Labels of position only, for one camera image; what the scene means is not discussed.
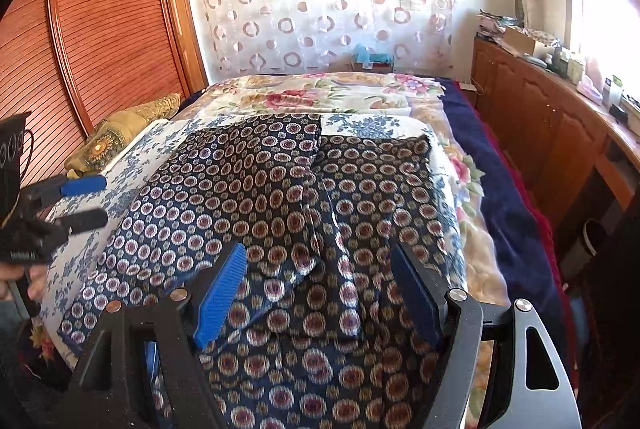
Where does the grey trash bin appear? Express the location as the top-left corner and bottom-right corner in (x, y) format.
(565, 219), (609, 281)

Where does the stack of papers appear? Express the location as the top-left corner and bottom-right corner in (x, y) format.
(477, 11), (516, 42)

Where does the navy blanket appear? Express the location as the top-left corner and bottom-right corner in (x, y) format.
(442, 79), (568, 335)

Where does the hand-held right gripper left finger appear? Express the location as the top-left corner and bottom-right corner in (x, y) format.
(60, 241), (248, 429)

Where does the blue white floral quilt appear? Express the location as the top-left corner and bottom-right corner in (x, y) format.
(40, 111), (468, 360)

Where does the green capped white bottle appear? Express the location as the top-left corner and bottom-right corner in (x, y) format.
(602, 76), (625, 108)

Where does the white jar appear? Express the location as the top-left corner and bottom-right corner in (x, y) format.
(565, 54), (586, 82)

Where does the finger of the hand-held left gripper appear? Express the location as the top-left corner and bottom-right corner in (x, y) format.
(22, 174), (107, 208)
(49, 207), (109, 236)

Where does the red bedsheet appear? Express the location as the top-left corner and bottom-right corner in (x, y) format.
(480, 129), (557, 232)

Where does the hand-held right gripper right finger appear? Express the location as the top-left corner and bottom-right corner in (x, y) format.
(390, 244), (583, 429)

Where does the pink bag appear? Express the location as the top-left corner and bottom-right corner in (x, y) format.
(577, 59), (609, 102)

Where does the long wooden cabinet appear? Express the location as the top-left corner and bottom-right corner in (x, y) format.
(470, 36), (640, 260)

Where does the teal topped small box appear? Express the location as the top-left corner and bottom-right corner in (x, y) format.
(350, 44), (396, 72)

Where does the floral blanket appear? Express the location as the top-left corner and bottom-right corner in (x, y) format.
(192, 71), (506, 429)

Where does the gold patterned cushion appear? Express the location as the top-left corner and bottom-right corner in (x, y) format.
(64, 93), (182, 174)

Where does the wooden slatted wardrobe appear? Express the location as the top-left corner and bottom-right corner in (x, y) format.
(0, 0), (208, 220)

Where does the person's left hand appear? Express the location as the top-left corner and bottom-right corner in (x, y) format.
(0, 261), (49, 303)

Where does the navy medallion print shirt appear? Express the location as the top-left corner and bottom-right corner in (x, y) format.
(57, 111), (468, 429)

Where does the open cardboard box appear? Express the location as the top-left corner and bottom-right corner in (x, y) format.
(500, 26), (559, 60)

